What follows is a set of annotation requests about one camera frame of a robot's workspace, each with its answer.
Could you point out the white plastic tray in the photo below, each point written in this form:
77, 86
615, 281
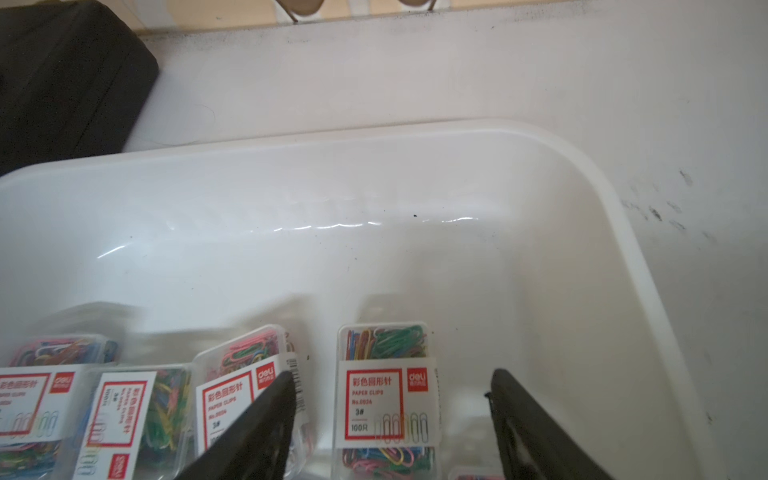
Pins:
506, 241

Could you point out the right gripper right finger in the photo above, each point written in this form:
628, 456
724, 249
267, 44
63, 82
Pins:
531, 444

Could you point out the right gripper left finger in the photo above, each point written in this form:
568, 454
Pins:
256, 445

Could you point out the paper clip box in tray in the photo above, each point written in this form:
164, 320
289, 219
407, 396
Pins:
234, 374

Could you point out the eleventh paper clip box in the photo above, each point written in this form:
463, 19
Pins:
387, 419

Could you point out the black tool case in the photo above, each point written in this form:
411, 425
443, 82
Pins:
74, 80

